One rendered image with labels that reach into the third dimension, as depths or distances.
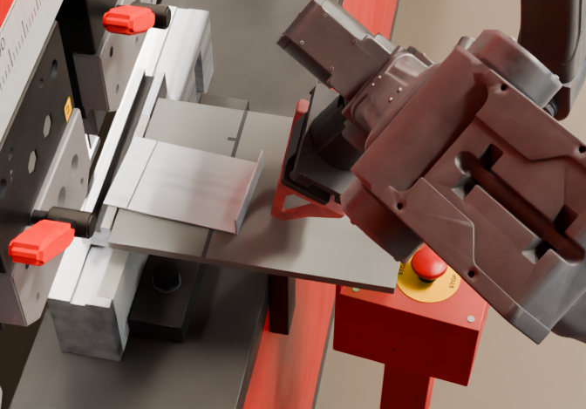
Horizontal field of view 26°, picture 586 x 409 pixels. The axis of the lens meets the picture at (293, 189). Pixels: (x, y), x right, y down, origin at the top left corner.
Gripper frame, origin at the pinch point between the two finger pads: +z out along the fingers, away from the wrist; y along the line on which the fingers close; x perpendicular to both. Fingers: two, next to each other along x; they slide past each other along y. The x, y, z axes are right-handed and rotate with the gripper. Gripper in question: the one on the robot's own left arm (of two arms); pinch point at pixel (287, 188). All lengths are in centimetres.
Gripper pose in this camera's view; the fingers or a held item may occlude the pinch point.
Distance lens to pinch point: 116.4
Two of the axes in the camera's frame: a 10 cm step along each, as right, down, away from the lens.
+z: -4.9, 4.5, 7.5
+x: 8.5, 4.3, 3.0
